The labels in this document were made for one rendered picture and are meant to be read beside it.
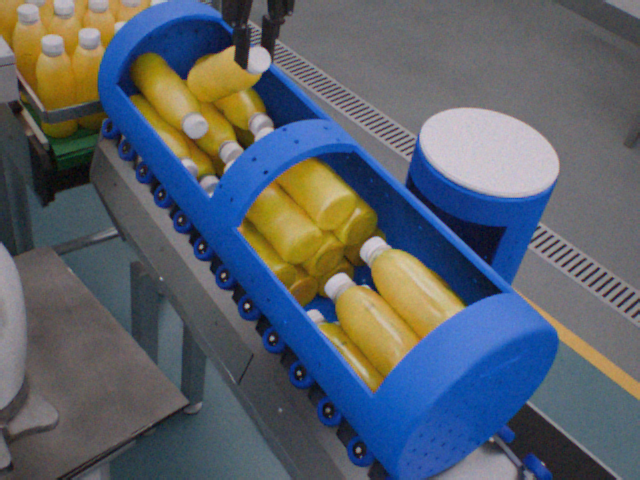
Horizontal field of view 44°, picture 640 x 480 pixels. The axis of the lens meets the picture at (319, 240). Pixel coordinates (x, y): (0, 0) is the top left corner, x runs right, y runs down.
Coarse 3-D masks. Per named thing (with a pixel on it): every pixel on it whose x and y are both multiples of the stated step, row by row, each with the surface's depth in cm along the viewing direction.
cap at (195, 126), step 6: (198, 114) 135; (186, 120) 134; (192, 120) 134; (198, 120) 134; (204, 120) 135; (186, 126) 134; (192, 126) 134; (198, 126) 135; (204, 126) 135; (186, 132) 135; (192, 132) 135; (198, 132) 136; (204, 132) 136
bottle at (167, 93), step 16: (144, 64) 142; (160, 64) 142; (144, 80) 141; (160, 80) 139; (176, 80) 139; (144, 96) 142; (160, 96) 137; (176, 96) 136; (192, 96) 137; (160, 112) 137; (176, 112) 135; (192, 112) 135; (176, 128) 138
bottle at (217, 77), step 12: (228, 48) 128; (204, 60) 135; (216, 60) 129; (228, 60) 126; (192, 72) 137; (204, 72) 132; (216, 72) 128; (228, 72) 126; (240, 72) 125; (252, 72) 125; (192, 84) 137; (204, 84) 133; (216, 84) 130; (228, 84) 128; (240, 84) 127; (252, 84) 128; (204, 96) 137; (216, 96) 135; (228, 96) 135
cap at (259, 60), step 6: (252, 48) 123; (258, 48) 123; (252, 54) 122; (258, 54) 123; (264, 54) 124; (252, 60) 122; (258, 60) 123; (264, 60) 124; (270, 60) 124; (252, 66) 122; (258, 66) 123; (264, 66) 124; (258, 72) 124
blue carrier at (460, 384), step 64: (128, 64) 144; (192, 64) 153; (128, 128) 137; (320, 128) 120; (192, 192) 123; (256, 192) 115; (384, 192) 129; (256, 256) 113; (448, 256) 121; (448, 320) 96; (512, 320) 96; (320, 384) 109; (384, 384) 96; (448, 384) 92; (512, 384) 105; (384, 448) 98; (448, 448) 106
